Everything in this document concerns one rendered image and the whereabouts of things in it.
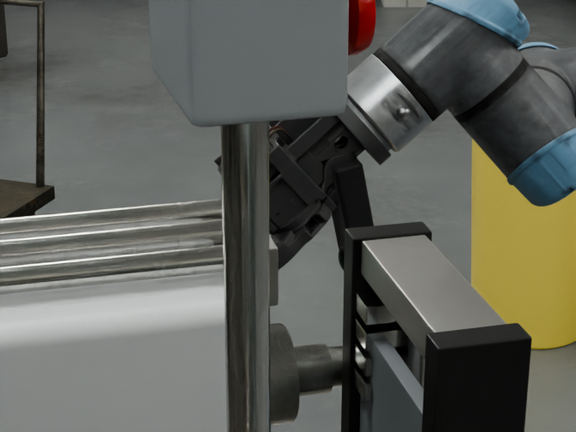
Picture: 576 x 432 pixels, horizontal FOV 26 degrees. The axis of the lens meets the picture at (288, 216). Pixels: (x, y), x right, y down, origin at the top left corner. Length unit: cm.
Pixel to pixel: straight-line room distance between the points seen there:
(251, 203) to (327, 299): 359
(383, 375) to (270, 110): 37
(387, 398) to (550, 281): 295
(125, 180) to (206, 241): 436
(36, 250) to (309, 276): 348
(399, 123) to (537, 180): 12
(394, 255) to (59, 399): 20
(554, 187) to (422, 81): 14
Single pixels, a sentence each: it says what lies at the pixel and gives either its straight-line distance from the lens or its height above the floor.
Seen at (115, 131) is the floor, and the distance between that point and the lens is 569.
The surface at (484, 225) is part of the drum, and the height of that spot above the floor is 37.
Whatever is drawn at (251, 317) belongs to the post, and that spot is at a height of 153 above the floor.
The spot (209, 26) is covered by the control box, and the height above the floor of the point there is 164.
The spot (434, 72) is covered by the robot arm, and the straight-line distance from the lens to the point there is 101.
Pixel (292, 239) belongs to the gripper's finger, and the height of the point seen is 133.
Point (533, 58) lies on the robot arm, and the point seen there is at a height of 144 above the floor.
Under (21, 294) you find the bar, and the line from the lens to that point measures 69.
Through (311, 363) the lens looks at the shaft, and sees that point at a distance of 79.
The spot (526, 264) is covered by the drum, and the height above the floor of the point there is 28.
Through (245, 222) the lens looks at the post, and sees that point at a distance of 42.
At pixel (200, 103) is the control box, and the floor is 162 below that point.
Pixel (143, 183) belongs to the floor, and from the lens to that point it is 503.
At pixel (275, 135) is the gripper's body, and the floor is 141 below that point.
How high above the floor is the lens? 172
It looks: 22 degrees down
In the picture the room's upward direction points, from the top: straight up
